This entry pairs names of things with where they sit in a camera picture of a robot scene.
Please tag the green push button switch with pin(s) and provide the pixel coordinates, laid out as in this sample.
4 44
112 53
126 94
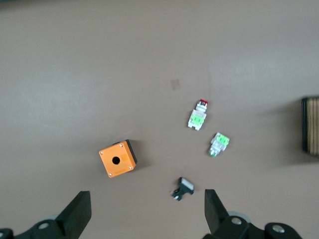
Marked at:
218 144

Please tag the orange button enclosure box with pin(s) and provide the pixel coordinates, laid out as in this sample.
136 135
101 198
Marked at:
109 161

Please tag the small brown tape patch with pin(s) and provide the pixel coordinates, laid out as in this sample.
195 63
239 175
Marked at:
175 84

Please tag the black white-faced square button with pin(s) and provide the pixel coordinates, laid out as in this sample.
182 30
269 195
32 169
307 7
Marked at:
185 186

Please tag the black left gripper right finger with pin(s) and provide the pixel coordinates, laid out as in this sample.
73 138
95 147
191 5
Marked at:
215 214

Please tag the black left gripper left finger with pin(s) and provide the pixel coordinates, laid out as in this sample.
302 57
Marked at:
74 216

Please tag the red push button switch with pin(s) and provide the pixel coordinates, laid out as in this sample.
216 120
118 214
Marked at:
197 119

